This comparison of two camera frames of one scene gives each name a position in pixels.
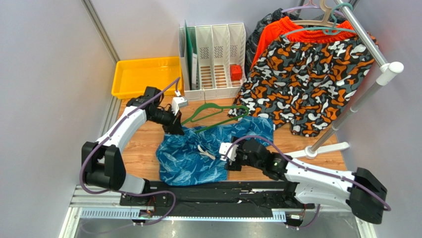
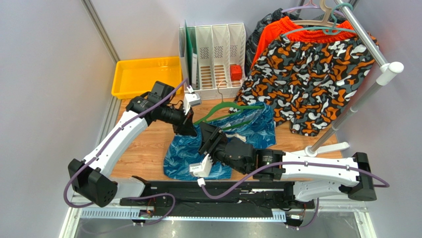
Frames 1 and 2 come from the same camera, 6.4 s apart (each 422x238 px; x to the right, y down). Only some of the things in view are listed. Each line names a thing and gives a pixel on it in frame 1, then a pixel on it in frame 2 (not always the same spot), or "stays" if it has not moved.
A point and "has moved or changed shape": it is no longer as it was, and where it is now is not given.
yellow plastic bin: [131, 77] stays
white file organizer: [222, 54] stays
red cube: [236, 72] stays
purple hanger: [311, 7] stays
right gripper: [235, 158] → [211, 144]
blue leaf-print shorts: [193, 158] has moved or changed shape
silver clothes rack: [387, 71] stays
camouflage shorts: [311, 83] stays
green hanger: [207, 104] → [240, 108]
